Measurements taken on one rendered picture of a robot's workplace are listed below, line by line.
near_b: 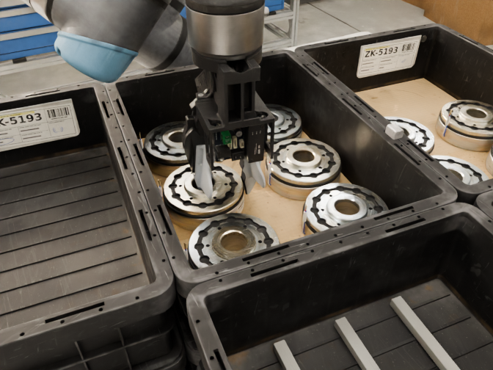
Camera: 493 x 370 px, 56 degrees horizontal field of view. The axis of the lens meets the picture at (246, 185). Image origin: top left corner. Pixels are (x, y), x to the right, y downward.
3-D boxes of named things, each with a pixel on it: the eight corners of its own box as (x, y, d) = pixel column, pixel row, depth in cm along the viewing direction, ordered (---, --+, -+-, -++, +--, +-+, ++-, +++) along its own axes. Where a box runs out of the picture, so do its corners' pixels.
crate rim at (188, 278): (106, 95, 68) (102, 80, 67) (289, 61, 77) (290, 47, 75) (182, 306, 40) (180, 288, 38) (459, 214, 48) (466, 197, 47)
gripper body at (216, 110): (208, 177, 50) (202, 73, 42) (191, 134, 56) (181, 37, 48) (275, 163, 51) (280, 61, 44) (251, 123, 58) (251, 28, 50)
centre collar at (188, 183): (180, 178, 60) (180, 174, 60) (216, 170, 62) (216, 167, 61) (188, 202, 57) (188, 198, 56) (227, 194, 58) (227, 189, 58)
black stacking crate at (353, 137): (118, 148, 74) (104, 84, 67) (285, 112, 83) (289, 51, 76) (191, 363, 46) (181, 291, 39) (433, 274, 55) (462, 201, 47)
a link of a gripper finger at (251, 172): (257, 216, 58) (243, 161, 52) (242, 187, 63) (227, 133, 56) (279, 208, 59) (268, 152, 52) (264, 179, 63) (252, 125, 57)
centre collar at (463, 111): (451, 111, 73) (453, 108, 73) (476, 106, 75) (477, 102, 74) (474, 127, 70) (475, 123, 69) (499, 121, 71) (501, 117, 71)
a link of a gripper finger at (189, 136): (180, 173, 56) (189, 109, 51) (178, 166, 57) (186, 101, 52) (218, 172, 58) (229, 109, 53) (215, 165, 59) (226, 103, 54)
